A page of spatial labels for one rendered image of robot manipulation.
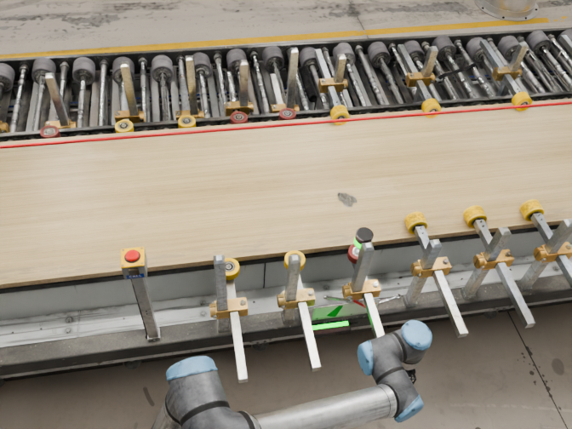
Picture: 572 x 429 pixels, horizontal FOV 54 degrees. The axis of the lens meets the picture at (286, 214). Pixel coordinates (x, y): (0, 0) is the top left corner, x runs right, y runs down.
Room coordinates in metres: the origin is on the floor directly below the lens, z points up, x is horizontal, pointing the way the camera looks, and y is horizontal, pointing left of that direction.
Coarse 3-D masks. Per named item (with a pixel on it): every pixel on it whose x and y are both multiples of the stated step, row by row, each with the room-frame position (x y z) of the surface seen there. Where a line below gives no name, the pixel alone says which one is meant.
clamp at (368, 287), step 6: (366, 282) 1.15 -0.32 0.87; (372, 282) 1.15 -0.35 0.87; (378, 282) 1.16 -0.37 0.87; (342, 288) 1.13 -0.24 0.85; (348, 288) 1.12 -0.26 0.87; (366, 288) 1.12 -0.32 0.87; (372, 288) 1.13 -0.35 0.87; (378, 288) 1.13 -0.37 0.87; (342, 294) 1.12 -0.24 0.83; (348, 294) 1.10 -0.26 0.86; (354, 294) 1.10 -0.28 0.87; (360, 294) 1.10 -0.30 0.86; (372, 294) 1.11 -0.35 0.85; (378, 294) 1.12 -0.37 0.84
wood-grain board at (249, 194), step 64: (192, 128) 1.87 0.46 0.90; (320, 128) 1.95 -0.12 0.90; (384, 128) 1.99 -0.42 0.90; (448, 128) 2.03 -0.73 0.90; (512, 128) 2.07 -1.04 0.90; (0, 192) 1.40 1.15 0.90; (64, 192) 1.43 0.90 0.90; (128, 192) 1.46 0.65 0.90; (192, 192) 1.49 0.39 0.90; (256, 192) 1.52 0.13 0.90; (320, 192) 1.55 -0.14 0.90; (384, 192) 1.58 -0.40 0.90; (448, 192) 1.62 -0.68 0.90; (512, 192) 1.65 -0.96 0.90; (0, 256) 1.10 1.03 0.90; (64, 256) 1.12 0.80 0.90; (192, 256) 1.18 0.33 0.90; (256, 256) 1.21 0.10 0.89
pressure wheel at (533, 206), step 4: (528, 200) 1.55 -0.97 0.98; (532, 200) 1.54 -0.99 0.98; (536, 200) 1.55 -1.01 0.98; (524, 204) 1.53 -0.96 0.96; (528, 204) 1.53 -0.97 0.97; (532, 204) 1.52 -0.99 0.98; (536, 204) 1.52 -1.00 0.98; (540, 204) 1.53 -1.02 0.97; (520, 208) 1.53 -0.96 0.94; (524, 208) 1.52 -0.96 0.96; (528, 208) 1.51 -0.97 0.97; (532, 208) 1.51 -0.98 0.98; (536, 208) 1.50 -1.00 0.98; (540, 208) 1.51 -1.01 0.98; (524, 212) 1.50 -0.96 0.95; (528, 212) 1.49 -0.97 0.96; (532, 212) 1.49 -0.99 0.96; (536, 212) 1.50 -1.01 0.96; (540, 212) 1.51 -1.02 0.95; (524, 216) 1.49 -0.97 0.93; (528, 216) 1.49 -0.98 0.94; (528, 220) 1.50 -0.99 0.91
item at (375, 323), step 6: (354, 264) 1.24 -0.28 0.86; (366, 294) 1.11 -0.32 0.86; (366, 300) 1.08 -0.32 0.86; (372, 300) 1.08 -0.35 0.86; (366, 306) 1.06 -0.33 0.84; (372, 306) 1.05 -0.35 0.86; (372, 312) 1.03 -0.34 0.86; (372, 318) 1.00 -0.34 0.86; (378, 318) 1.01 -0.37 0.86; (372, 324) 0.99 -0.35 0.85; (378, 324) 0.98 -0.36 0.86; (378, 330) 0.96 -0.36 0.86; (378, 336) 0.94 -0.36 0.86
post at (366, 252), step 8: (368, 248) 1.11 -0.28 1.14; (360, 256) 1.12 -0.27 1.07; (368, 256) 1.11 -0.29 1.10; (360, 264) 1.11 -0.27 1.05; (368, 264) 1.11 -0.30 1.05; (360, 272) 1.10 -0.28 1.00; (352, 280) 1.13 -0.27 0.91; (360, 280) 1.11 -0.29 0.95; (352, 288) 1.11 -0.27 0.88; (360, 288) 1.11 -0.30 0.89
